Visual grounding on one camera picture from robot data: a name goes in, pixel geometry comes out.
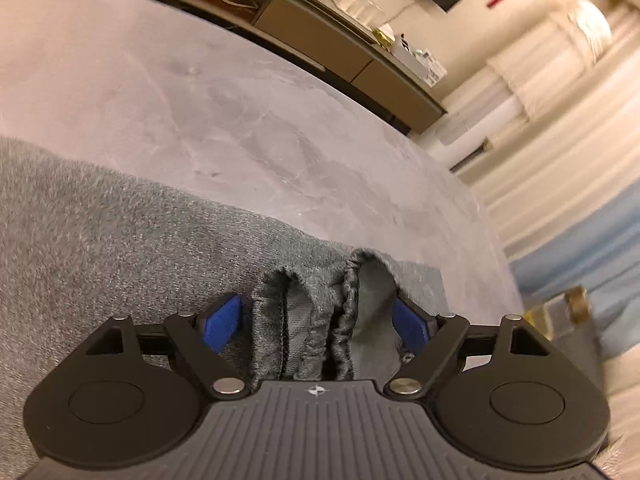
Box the grey knitted garment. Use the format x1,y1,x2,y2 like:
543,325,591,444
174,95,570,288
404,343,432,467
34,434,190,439
1,139,447,479

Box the cream and blue curtain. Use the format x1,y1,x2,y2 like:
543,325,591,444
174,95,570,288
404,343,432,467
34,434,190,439
458,4,639,358

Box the white standing air conditioner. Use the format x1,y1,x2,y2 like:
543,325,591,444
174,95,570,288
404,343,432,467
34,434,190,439
434,0,615,172

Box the light grey bed sheet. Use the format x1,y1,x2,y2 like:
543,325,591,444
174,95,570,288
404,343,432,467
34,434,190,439
0,0,526,326

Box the white box on cabinet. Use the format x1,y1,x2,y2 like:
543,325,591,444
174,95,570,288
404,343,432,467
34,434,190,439
392,35,447,88

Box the long grey TV cabinet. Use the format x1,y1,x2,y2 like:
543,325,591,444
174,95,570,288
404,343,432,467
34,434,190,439
162,0,446,134

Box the clear glass bottles on cabinet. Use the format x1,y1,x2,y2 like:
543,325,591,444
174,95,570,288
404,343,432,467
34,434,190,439
334,0,384,30

